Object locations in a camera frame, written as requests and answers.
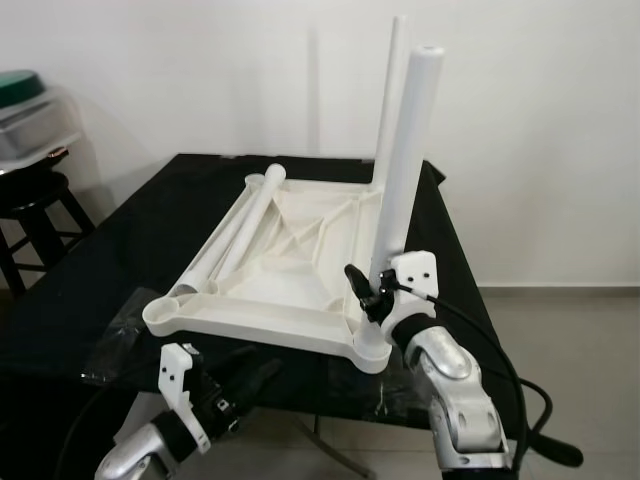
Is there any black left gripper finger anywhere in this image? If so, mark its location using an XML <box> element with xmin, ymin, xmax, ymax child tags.
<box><xmin>235</xmin><ymin>358</ymin><xmax>288</xmax><ymax>413</ymax></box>
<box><xmin>208</xmin><ymin>347</ymin><xmax>266</xmax><ymax>385</ymax></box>

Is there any cream plastic children table top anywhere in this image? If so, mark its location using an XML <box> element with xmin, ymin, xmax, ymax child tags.
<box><xmin>142</xmin><ymin>168</ymin><xmax>421</xmax><ymax>374</ymax></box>

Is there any clear plastic bag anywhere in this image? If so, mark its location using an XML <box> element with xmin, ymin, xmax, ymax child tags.
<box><xmin>80</xmin><ymin>288</ymin><xmax>151</xmax><ymax>386</ymax></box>

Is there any black table cloth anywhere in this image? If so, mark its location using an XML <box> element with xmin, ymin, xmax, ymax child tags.
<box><xmin>0</xmin><ymin>152</ymin><xmax>511</xmax><ymax>480</ymax></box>

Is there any black stand foot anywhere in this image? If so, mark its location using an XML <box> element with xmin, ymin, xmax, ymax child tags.
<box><xmin>520</xmin><ymin>435</ymin><xmax>586</xmax><ymax>469</ymax></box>

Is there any black round stool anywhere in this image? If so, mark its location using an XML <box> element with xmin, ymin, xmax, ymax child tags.
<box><xmin>0</xmin><ymin>170</ymin><xmax>96</xmax><ymax>296</ymax></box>

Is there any clear storage box green lid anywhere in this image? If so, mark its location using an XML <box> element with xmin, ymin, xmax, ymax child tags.
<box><xmin>0</xmin><ymin>70</ymin><xmax>81</xmax><ymax>161</ymax></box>

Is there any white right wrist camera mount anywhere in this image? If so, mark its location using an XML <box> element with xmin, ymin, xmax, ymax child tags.
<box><xmin>383</xmin><ymin>250</ymin><xmax>441</xmax><ymax>348</ymax></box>

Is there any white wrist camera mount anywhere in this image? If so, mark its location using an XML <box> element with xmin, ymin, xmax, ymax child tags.
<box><xmin>383</xmin><ymin>250</ymin><xmax>441</xmax><ymax>348</ymax></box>
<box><xmin>158</xmin><ymin>342</ymin><xmax>213</xmax><ymax>453</ymax></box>

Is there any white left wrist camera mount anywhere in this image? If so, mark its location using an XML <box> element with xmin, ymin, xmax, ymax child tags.
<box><xmin>158</xmin><ymin>342</ymin><xmax>213</xmax><ymax>453</ymax></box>

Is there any grey metal table frame leg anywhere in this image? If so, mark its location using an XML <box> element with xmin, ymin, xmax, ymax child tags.
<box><xmin>300</xmin><ymin>415</ymin><xmax>379</xmax><ymax>479</ymax></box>

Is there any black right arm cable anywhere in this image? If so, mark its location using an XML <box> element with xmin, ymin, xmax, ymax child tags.
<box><xmin>405</xmin><ymin>283</ymin><xmax>553</xmax><ymax>471</ymax></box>

